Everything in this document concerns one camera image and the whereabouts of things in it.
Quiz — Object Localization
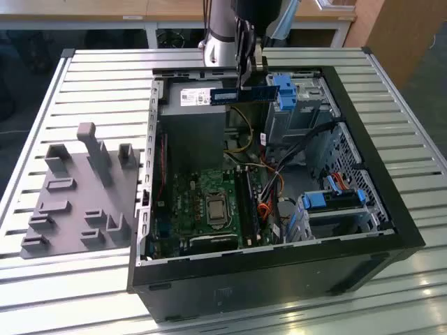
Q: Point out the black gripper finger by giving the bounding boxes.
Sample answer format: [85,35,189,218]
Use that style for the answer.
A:
[249,26,270,87]
[234,15,255,103]

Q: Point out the blue RAM stick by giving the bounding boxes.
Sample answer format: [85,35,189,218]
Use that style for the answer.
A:
[212,84,280,103]

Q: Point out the blue drive bay latch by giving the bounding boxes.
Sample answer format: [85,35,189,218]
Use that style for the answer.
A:
[273,75,298,111]

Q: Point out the grey metal drive cage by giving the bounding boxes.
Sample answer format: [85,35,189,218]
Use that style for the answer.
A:
[265,75,342,144]

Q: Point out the grey power supply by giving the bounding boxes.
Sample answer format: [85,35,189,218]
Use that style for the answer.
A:
[159,80,228,172]

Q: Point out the silver CPU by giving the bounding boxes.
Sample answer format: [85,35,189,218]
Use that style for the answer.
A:
[208,200,227,220]

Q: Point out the wooden cabinet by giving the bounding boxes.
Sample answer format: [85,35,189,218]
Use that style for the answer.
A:
[344,0,447,91]

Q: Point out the grey round speaker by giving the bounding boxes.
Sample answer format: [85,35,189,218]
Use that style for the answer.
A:
[277,197,298,224]

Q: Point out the hard disk in blue carrier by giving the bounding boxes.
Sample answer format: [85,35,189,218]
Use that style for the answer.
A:
[300,190,367,212]

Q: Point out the metal CPU socket cover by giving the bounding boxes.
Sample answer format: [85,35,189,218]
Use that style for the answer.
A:
[204,191,230,229]

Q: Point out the green motherboard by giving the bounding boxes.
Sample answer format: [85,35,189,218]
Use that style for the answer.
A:
[149,167,280,258]

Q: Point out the black graphics card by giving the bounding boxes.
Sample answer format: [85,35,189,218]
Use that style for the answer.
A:
[188,232,240,254]

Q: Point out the black PC case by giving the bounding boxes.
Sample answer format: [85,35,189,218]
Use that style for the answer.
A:
[126,65,426,324]

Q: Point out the grey parts rack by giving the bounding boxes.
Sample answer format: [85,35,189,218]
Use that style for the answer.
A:
[19,121,141,260]

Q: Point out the yellow wires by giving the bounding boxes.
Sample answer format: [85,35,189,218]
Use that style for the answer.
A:
[223,106,254,154]

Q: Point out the thick black cable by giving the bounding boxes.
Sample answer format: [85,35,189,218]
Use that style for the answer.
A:
[260,118,345,203]

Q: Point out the multicolour wire bundle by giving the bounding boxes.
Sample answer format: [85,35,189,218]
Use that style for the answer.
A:
[258,153,286,207]

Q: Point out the orange wire bundle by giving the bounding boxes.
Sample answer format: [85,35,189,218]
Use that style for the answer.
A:
[257,204,277,223]

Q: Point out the blue data wire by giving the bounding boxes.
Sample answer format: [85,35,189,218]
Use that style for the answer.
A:
[327,175,342,196]

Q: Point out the wooden desk white frame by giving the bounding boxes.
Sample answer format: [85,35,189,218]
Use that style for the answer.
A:
[0,0,357,48]

